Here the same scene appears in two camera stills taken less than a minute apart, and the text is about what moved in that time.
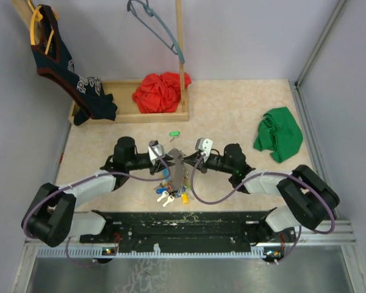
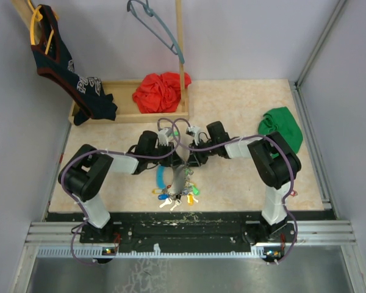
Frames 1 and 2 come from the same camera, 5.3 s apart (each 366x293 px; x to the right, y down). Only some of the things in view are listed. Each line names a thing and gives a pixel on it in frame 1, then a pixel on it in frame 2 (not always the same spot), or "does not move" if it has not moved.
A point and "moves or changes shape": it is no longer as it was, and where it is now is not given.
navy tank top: [54, 59] does not move
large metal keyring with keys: [176, 182] moves or changes shape
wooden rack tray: [121, 92] does not move
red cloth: [160, 93] does not move
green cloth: [279, 132] does not move
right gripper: [193, 159] -> [196, 159]
